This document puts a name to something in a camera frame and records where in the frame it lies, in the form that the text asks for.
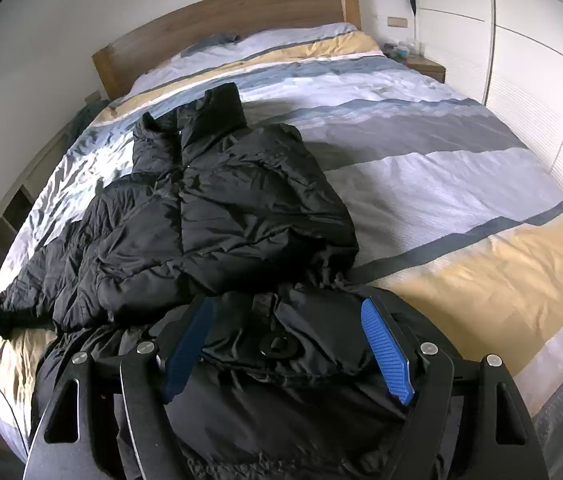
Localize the dark cushion by shelf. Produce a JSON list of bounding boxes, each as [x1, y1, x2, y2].
[[62, 99, 110, 150]]

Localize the beige wall switch plate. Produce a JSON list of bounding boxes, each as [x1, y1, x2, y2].
[[387, 16, 408, 28]]

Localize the wooden headboard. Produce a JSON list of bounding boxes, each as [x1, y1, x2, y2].
[[93, 0, 362, 100]]

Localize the wooden nightstand right side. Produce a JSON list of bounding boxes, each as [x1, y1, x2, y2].
[[381, 42, 446, 84]]

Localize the white shelf unit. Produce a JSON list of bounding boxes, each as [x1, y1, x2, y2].
[[0, 104, 93, 302]]

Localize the striped duvet cover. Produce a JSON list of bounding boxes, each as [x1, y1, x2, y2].
[[0, 29, 563, 480]]

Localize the light blue pillow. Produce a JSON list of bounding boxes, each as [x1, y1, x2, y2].
[[126, 22, 357, 98]]

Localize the black puffer jacket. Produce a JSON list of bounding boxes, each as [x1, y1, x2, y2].
[[0, 81, 459, 480]]

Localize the white wardrobe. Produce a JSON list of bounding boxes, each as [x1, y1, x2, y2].
[[414, 0, 563, 189]]

